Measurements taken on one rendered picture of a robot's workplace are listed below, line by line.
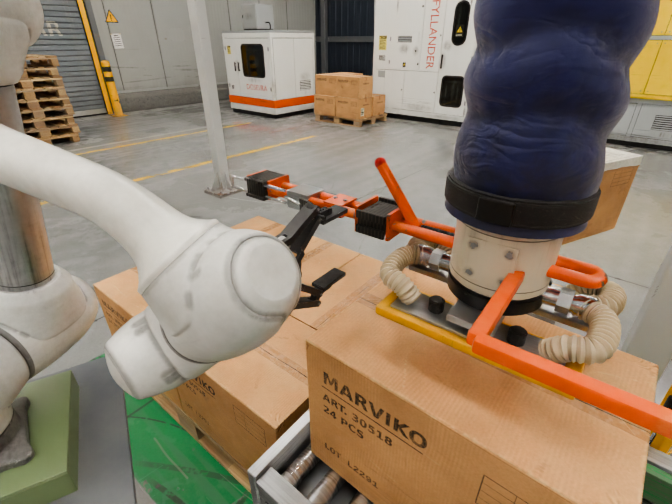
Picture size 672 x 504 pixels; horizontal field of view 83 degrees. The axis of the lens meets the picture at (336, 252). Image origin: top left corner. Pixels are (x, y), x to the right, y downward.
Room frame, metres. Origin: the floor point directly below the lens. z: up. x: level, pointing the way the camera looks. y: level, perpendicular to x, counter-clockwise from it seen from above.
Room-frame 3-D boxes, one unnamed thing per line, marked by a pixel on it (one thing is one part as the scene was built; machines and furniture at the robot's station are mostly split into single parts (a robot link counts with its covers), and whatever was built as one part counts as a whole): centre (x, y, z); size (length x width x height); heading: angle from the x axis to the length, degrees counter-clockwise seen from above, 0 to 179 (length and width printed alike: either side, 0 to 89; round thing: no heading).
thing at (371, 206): (0.75, -0.10, 1.19); 0.10 x 0.08 x 0.06; 143
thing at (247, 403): (1.47, 0.33, 0.34); 1.20 x 1.00 x 0.40; 52
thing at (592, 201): (0.59, -0.29, 1.30); 0.23 x 0.23 x 0.04
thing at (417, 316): (0.52, -0.24, 1.08); 0.34 x 0.10 x 0.05; 53
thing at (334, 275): (0.62, 0.01, 1.11); 0.07 x 0.03 x 0.01; 142
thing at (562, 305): (0.59, -0.30, 1.12); 0.34 x 0.25 x 0.06; 53
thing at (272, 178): (0.96, 0.18, 1.19); 0.08 x 0.07 x 0.05; 53
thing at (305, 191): (0.88, 0.07, 1.18); 0.07 x 0.07 x 0.04; 53
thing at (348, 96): (8.60, -0.31, 0.45); 1.21 x 1.03 x 0.91; 50
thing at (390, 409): (0.60, -0.29, 0.75); 0.60 x 0.40 x 0.40; 50
